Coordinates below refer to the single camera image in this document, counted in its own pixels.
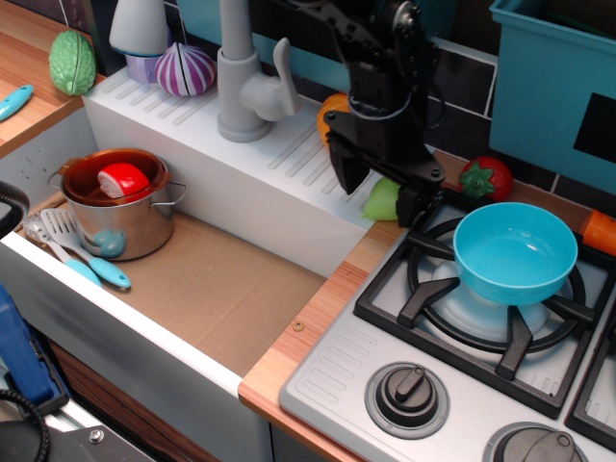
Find red toy tomato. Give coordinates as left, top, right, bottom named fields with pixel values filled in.
left=458, top=156, right=514, bottom=202

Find red white toy radish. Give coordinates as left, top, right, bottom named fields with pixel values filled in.
left=97, top=163, right=150, bottom=198

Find stainless steel pot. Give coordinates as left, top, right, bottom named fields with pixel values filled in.
left=48, top=149, right=187, bottom=261

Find grey stove knob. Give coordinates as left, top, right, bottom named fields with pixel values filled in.
left=365, top=362, right=450, bottom=440
left=482, top=422, right=588, bottom=462

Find grey cone toy bottle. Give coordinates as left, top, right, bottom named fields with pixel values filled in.
left=109, top=0, right=168, bottom=84

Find turquoise plastic bowl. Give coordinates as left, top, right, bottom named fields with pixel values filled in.
left=452, top=202, right=578, bottom=306

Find orange toy pumpkin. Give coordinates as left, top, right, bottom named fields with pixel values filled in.
left=316, top=92, right=350, bottom=146

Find green bumpy toy vegetable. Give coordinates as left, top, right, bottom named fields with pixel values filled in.
left=49, top=30, right=97, bottom=96

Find white sink drainboard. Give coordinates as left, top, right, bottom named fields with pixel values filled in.
left=83, top=70, right=380, bottom=277

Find turquoise utensil handle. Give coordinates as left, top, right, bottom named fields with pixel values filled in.
left=0, top=85, right=34, bottom=121

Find grey slotted spatula blue handle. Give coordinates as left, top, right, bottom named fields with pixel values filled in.
left=39, top=208, right=132, bottom=290

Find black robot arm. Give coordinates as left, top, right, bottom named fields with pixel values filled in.
left=287, top=1, right=445, bottom=228

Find brown translucent bowl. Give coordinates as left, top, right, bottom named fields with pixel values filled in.
left=57, top=148, right=170, bottom=207

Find orange toy carrot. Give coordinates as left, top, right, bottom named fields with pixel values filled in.
left=582, top=210, right=616, bottom=256

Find green toy pear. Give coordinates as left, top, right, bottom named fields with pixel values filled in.
left=362, top=178, right=400, bottom=221

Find black coiled cable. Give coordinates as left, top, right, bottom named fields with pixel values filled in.
left=0, top=387, right=50, bottom=462

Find blue clamp device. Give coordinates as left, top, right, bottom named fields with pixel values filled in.
left=1, top=287, right=69, bottom=416

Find grey spoon blue handle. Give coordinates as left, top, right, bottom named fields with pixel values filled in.
left=24, top=214, right=102, bottom=287

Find turquoise box centre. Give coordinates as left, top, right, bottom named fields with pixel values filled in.
left=175, top=0, right=458, bottom=95

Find purple striped toy onion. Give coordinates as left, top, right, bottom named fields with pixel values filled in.
left=155, top=42, right=217, bottom=96

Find grey toy faucet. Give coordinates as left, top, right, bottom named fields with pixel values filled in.
left=218, top=1, right=300, bottom=142

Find black stove grate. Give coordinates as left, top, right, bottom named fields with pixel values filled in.
left=353, top=190, right=615, bottom=419
left=566, top=309, right=615, bottom=452

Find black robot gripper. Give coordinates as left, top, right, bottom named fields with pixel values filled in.
left=327, top=94, right=445, bottom=228

